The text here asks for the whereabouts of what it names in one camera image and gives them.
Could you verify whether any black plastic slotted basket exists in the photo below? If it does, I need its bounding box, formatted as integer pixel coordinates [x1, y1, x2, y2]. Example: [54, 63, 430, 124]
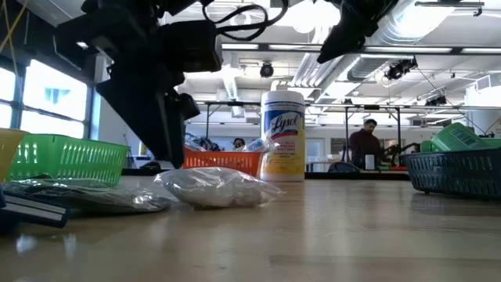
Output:
[402, 146, 501, 201]

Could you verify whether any black overhead rig bar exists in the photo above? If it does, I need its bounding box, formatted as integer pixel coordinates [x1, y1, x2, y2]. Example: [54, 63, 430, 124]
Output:
[221, 41, 501, 56]

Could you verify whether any large bright window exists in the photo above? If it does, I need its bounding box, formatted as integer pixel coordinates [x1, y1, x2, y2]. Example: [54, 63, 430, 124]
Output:
[0, 58, 89, 140]

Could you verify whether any black background rig frame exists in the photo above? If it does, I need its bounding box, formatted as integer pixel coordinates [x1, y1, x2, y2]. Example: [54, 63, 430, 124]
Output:
[186, 99, 404, 165]

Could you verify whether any yellow plastic basket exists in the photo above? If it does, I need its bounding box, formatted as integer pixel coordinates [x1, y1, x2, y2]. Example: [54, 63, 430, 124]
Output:
[0, 127, 29, 183]

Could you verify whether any clear bag of cotton balls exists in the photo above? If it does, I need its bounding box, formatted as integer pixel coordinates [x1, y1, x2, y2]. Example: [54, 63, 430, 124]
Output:
[153, 166, 283, 209]

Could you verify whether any orange plastic basket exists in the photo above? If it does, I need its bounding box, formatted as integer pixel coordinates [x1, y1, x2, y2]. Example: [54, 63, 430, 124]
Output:
[182, 146, 264, 178]

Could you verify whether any silver ventilation duct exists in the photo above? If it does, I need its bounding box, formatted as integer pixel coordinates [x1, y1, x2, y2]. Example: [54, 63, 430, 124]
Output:
[346, 0, 455, 81]

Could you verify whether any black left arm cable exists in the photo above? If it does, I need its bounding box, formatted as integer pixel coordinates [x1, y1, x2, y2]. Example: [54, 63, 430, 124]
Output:
[201, 0, 290, 42]

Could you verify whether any Lysol wipes canister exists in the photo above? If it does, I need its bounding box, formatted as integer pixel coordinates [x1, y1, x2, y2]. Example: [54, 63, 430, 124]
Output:
[260, 89, 307, 183]

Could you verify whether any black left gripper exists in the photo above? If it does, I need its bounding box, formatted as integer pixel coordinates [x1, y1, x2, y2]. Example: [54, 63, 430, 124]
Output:
[53, 14, 201, 170]

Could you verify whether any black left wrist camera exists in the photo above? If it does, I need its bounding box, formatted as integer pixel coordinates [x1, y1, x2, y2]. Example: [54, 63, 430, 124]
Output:
[159, 19, 224, 74]

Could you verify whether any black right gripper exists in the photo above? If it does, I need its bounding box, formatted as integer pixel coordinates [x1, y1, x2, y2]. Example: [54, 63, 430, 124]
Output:
[315, 0, 401, 64]

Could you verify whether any green plastic basket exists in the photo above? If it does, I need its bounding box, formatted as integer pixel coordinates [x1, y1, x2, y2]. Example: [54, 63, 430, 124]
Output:
[5, 133, 131, 187]

